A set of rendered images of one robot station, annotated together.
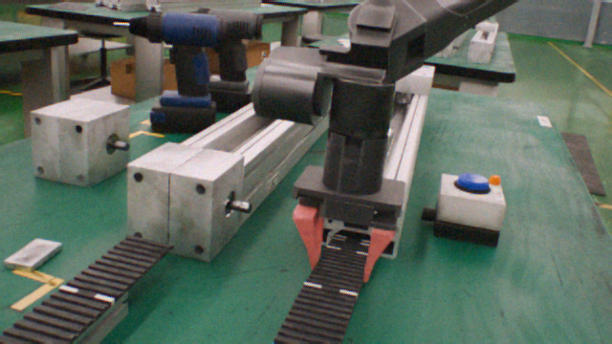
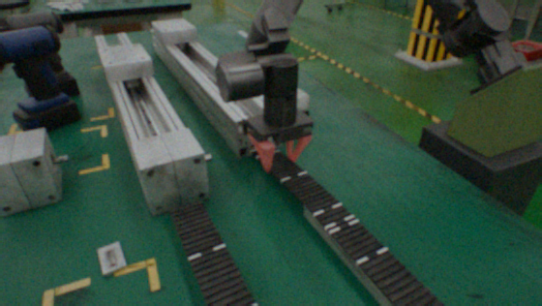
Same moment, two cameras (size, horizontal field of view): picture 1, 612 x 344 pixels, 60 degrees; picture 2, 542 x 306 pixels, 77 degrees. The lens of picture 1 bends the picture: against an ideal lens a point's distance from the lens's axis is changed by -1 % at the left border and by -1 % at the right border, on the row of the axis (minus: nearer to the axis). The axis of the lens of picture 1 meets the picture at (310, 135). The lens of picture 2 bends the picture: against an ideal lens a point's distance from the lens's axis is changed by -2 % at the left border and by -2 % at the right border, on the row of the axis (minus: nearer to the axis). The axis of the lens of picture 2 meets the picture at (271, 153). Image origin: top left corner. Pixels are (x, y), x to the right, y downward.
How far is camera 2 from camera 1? 0.33 m
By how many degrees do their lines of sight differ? 40
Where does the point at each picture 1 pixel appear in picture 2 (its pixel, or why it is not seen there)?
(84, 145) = (46, 172)
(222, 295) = (241, 209)
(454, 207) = not seen: hidden behind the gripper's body
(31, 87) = not seen: outside the picture
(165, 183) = (172, 168)
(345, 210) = (290, 135)
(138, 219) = (156, 198)
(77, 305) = (212, 260)
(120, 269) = (198, 229)
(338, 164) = (282, 112)
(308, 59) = (243, 58)
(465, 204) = not seen: hidden behind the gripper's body
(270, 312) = (271, 203)
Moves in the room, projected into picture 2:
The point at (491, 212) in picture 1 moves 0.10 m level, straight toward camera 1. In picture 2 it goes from (304, 103) to (323, 122)
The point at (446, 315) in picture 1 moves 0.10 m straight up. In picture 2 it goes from (329, 161) to (334, 116)
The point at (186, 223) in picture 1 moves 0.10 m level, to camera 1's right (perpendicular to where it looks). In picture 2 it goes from (191, 184) to (241, 162)
